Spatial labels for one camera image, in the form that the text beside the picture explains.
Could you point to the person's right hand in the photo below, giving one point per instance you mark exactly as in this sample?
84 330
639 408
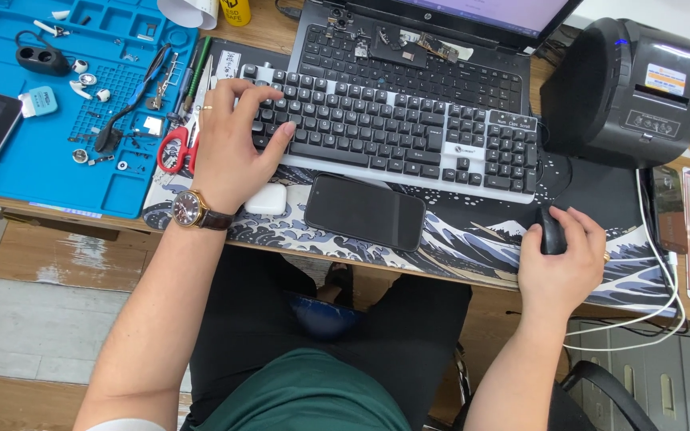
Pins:
572 269

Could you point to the person's left hand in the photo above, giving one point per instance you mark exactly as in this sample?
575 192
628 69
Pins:
225 149

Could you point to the black computer mouse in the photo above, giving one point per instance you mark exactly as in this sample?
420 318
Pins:
551 236

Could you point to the white earbuds case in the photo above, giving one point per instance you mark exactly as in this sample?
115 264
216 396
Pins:
267 200

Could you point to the green screwdriver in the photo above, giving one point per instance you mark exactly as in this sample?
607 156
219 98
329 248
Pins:
198 72

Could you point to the wave print desk mat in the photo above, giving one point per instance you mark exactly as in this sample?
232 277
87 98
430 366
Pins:
471 239

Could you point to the brown smartphone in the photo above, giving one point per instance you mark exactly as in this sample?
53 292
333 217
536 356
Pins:
671 209

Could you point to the black brush tool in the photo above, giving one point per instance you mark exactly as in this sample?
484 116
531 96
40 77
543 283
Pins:
108 137

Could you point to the black chair armrest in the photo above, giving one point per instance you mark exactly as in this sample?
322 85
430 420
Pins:
614 389

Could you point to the white earbud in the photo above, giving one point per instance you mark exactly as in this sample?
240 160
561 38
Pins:
102 95
87 79
80 90
80 66

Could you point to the yellow bottle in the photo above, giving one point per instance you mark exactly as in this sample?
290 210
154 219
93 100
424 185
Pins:
235 11

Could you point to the white paper roll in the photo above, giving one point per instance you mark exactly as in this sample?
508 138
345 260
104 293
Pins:
186 12

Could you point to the small round metal part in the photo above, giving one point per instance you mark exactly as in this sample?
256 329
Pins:
80 155

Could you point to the black smartphone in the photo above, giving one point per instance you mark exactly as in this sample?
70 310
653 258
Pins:
363 212

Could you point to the grey drawer cabinet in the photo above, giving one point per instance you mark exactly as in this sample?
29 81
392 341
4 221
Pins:
680 377

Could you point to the white keyboard with black keys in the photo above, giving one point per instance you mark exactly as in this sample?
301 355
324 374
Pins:
381 129

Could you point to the person's black trousers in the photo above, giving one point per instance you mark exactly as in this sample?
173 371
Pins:
249 311

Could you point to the black label printer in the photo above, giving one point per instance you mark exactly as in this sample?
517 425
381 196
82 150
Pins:
614 102

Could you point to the light blue small box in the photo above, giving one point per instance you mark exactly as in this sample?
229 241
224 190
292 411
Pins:
39 102

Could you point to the blue slipper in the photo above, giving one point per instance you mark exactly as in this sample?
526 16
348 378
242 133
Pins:
324 317

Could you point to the black earbud holder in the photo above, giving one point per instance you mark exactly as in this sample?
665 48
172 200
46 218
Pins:
42 60

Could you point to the blue silicone repair mat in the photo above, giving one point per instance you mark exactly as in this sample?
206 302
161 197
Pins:
21 155

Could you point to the white earbud stem part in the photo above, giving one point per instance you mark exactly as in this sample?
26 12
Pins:
50 28

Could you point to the black laptop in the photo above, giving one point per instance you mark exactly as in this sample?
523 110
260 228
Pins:
441 81

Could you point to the phone logic board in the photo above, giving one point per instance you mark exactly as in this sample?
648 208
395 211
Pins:
438 48

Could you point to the person's green shirt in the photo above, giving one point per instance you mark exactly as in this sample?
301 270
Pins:
303 395

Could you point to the phone camera module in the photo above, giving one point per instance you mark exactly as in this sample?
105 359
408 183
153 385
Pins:
340 19

